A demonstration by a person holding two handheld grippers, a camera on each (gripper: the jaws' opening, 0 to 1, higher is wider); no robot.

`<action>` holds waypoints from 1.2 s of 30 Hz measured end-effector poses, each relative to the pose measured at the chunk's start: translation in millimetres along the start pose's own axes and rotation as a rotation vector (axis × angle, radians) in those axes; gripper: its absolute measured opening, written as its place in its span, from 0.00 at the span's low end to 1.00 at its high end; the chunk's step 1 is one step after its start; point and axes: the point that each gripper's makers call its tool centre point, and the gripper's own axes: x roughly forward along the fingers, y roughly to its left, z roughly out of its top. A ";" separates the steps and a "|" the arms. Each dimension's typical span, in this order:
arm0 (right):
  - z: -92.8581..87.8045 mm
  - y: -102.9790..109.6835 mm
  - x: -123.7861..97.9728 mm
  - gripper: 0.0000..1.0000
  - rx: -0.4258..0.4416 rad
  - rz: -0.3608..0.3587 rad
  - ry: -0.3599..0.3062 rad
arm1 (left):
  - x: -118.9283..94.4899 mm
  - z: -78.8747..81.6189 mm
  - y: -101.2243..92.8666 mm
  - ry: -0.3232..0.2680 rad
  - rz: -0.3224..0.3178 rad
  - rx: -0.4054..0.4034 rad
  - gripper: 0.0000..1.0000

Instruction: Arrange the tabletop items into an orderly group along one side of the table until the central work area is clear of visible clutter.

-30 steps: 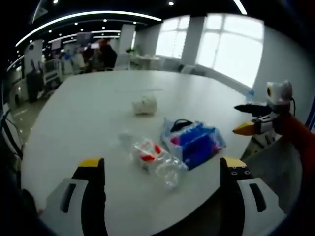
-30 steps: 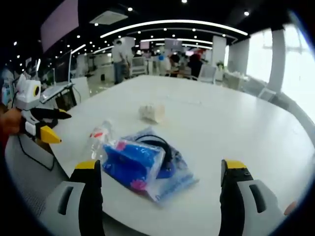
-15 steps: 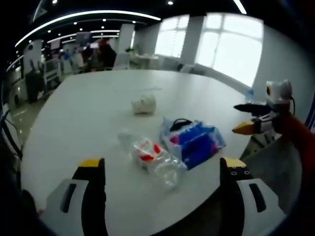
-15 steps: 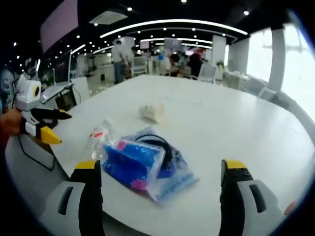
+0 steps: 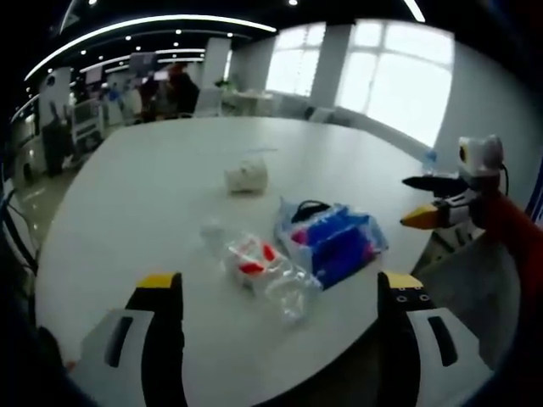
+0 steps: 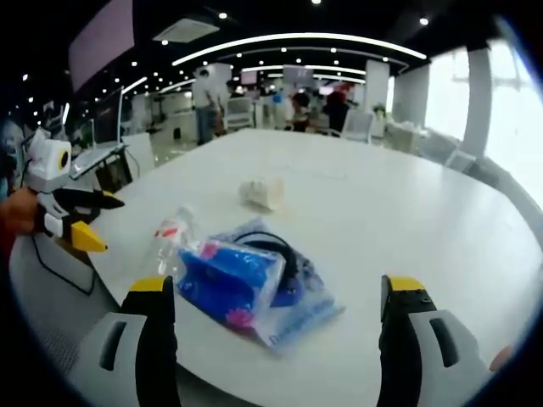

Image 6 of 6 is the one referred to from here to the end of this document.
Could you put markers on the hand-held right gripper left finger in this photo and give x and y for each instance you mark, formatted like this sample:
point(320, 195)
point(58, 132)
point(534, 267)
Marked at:
point(148, 339)

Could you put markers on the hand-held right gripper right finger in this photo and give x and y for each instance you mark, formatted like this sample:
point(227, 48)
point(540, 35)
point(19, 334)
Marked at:
point(415, 339)

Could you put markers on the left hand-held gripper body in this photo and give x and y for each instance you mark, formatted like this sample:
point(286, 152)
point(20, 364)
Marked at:
point(48, 163)

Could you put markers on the clear plastic water bottle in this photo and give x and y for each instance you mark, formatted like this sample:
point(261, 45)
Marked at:
point(169, 241)

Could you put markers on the blue tissue pack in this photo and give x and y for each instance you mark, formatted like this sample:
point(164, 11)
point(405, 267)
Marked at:
point(229, 275)

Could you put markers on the blue plastic bag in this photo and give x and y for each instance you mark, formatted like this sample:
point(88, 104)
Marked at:
point(297, 309)

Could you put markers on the white paper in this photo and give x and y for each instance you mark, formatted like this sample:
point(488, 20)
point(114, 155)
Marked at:
point(263, 193)

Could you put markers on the person's left hand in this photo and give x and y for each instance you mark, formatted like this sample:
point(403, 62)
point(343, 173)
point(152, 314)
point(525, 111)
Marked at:
point(19, 212)

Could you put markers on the person's right hand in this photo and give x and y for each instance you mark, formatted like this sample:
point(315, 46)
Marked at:
point(500, 358)

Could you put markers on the open laptop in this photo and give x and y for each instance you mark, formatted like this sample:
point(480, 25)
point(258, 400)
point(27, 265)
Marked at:
point(99, 140)

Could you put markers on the white table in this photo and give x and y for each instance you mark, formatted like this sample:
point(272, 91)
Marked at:
point(382, 237)

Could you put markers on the white office chair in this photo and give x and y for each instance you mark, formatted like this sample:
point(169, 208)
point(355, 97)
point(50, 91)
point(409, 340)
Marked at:
point(357, 126)
point(460, 161)
point(239, 112)

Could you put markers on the computer monitor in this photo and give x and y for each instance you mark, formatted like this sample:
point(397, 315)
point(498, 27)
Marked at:
point(249, 77)

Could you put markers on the wall screen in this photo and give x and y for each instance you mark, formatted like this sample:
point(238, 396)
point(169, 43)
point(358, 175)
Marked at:
point(102, 40)

